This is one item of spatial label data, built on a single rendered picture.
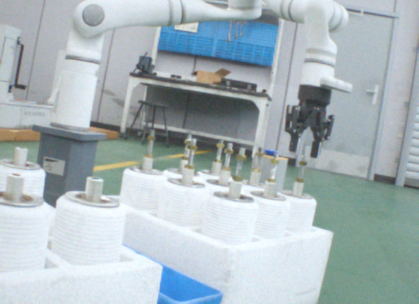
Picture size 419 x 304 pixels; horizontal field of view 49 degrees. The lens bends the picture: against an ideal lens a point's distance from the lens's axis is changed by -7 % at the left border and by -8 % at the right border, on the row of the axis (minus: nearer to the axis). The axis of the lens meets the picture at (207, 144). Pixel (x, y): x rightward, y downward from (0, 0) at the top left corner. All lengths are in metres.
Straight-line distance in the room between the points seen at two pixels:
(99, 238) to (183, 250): 0.28
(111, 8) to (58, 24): 5.89
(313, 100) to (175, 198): 0.36
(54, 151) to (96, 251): 0.60
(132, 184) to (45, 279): 0.49
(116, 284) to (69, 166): 0.60
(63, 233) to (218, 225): 0.32
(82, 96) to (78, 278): 0.68
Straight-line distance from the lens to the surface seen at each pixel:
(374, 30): 6.23
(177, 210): 0.93
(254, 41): 6.04
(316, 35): 1.07
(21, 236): 0.56
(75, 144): 1.17
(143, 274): 0.65
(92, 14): 1.19
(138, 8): 1.22
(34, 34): 7.26
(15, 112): 3.61
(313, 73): 1.06
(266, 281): 0.92
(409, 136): 6.06
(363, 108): 6.07
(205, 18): 1.28
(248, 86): 5.51
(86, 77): 1.20
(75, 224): 0.62
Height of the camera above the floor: 0.38
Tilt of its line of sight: 3 degrees down
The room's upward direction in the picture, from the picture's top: 10 degrees clockwise
